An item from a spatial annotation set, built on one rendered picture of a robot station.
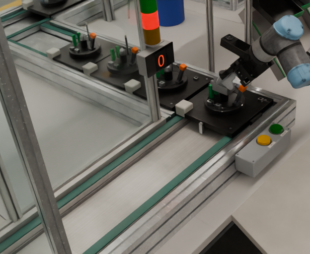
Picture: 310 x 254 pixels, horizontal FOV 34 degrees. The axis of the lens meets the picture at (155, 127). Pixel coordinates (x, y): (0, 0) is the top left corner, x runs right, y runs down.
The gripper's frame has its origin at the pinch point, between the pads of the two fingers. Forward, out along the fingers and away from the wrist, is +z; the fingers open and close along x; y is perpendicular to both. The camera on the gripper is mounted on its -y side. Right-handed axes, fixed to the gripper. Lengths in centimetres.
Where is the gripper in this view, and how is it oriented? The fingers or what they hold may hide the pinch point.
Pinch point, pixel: (222, 77)
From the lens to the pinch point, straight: 169.5
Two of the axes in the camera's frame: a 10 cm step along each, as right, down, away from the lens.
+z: -4.1, 3.7, 8.3
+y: 6.1, 7.9, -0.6
